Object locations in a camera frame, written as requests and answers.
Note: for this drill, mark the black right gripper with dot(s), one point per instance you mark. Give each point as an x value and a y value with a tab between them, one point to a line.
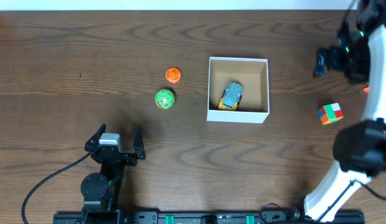
335	55

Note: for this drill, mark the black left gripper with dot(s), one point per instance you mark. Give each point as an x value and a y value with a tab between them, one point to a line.
115	156

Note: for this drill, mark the multicolour puzzle cube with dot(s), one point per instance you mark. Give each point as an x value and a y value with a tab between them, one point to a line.
330	113

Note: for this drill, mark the green ball with red numbers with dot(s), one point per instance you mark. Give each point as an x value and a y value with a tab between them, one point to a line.
165	99

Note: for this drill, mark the yellow grey toy car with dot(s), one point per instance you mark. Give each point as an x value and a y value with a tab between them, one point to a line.
231	97

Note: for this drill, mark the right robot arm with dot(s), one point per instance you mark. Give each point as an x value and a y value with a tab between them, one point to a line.
359	151

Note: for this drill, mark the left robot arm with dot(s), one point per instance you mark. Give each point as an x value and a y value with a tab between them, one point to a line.
100	189

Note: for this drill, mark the white cardboard box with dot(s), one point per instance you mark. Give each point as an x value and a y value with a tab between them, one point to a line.
252	75

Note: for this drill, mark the orange round cap toy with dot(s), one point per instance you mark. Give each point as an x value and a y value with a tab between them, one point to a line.
173	75

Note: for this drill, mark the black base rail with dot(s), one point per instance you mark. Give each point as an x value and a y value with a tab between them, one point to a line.
271	217

